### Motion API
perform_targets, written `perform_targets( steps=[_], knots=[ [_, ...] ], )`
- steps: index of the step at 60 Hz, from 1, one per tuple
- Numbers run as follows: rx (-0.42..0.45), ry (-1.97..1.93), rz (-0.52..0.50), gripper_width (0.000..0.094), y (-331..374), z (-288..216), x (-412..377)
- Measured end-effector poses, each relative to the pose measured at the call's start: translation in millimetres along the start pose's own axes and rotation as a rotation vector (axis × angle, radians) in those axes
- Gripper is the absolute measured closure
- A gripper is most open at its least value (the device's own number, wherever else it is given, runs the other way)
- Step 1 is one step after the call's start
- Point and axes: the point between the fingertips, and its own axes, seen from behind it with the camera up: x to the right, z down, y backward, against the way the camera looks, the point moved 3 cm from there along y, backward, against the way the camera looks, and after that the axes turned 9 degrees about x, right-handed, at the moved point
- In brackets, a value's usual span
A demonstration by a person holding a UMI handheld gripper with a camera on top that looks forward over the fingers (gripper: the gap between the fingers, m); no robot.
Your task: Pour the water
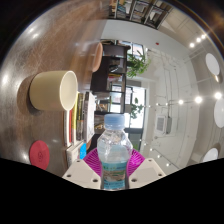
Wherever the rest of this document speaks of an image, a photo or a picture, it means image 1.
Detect wall bookshelf with books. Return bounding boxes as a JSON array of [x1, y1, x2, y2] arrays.
[[108, 0, 174, 30]]

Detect ceiling air conditioner unit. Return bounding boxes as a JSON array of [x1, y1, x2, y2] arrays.
[[154, 114, 173, 135]]

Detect red and white book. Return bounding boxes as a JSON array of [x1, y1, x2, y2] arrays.
[[63, 109, 73, 148]]

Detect dark-spined book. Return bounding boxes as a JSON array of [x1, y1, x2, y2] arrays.
[[76, 93, 85, 141]]

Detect large glass window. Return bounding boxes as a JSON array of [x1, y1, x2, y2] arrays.
[[111, 41, 148, 141]]

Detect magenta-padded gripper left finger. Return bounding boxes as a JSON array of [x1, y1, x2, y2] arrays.
[[61, 147, 101, 190]]

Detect track ceiling spotlights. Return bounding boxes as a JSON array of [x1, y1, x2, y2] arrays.
[[143, 33, 223, 168]]

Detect dark open shelf unit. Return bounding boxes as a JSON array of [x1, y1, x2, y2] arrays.
[[89, 41, 132, 141]]

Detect flat round red coaster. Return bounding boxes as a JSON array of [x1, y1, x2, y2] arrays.
[[28, 140, 51, 171]]

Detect clear blue-capped water bottle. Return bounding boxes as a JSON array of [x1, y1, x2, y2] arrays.
[[96, 113, 134, 191]]

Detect round white ceiling lights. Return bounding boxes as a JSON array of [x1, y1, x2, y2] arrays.
[[203, 52, 224, 163]]

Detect cream ceramic cup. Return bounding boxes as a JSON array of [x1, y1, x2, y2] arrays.
[[28, 70, 79, 112]]

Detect yellow-spined book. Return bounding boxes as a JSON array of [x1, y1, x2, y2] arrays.
[[71, 92, 80, 141]]

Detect bushy potted green plant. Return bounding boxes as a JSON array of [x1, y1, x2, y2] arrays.
[[126, 53, 152, 79]]

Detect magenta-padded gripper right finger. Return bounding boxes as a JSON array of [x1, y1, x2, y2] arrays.
[[128, 148, 167, 190]]

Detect white-covered book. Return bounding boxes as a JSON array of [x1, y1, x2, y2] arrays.
[[82, 91, 98, 144]]

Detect small potted green plant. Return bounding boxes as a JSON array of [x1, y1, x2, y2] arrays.
[[129, 97, 145, 120]]

